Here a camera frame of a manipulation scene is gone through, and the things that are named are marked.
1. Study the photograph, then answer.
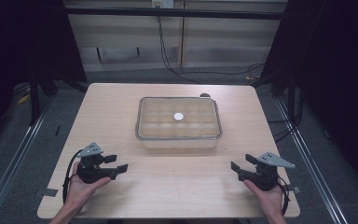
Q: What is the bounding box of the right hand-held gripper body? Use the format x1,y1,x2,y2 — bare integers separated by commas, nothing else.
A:
238,151,296,191

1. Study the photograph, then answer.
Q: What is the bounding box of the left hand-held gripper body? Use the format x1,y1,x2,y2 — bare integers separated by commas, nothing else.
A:
76,142,118,185

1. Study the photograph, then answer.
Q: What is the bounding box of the person's left hand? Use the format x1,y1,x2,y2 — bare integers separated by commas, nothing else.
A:
63,161,112,215

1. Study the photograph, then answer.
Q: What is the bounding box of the person's right hand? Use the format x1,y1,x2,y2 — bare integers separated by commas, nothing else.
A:
243,179,286,217

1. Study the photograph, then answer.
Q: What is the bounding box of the grey tape strip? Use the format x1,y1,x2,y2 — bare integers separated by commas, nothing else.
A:
41,188,60,198
283,185,302,195

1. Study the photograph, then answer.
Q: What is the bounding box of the clear plastic compartment box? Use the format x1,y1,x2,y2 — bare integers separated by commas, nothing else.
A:
134,95,224,150

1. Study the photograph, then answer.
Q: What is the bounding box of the black metal stand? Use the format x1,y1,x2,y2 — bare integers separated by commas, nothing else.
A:
249,67,296,120
27,65,90,127

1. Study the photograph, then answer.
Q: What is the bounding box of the yellow tape piece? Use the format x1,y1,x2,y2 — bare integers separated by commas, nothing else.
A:
16,92,32,105

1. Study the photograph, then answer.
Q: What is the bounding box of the black curtain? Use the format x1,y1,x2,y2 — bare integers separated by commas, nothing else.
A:
260,0,358,197
0,0,88,153

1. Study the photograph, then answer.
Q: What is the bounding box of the black horizontal bar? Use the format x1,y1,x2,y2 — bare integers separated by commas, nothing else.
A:
64,6,289,21

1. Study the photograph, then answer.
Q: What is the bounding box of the right hand-held gripper black cable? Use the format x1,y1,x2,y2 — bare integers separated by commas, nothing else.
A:
276,175,292,217

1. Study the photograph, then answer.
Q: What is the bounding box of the hand-held gripper black cable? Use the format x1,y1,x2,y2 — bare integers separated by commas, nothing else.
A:
276,175,292,217
62,148,86,205

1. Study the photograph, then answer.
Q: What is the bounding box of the left hand-held gripper black cable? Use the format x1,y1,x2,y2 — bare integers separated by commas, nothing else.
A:
62,148,86,205

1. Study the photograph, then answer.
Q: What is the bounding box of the bundle of black cables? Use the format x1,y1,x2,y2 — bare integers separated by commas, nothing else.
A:
266,91,305,145

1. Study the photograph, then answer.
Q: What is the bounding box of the metal floor rail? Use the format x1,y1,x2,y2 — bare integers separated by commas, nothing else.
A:
273,95,351,224
0,96,54,224

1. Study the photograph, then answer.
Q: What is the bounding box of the long black floor cable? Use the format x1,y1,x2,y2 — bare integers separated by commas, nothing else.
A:
156,15,266,86

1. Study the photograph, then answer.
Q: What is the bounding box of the white wall socket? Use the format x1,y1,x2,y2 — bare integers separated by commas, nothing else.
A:
150,0,175,9

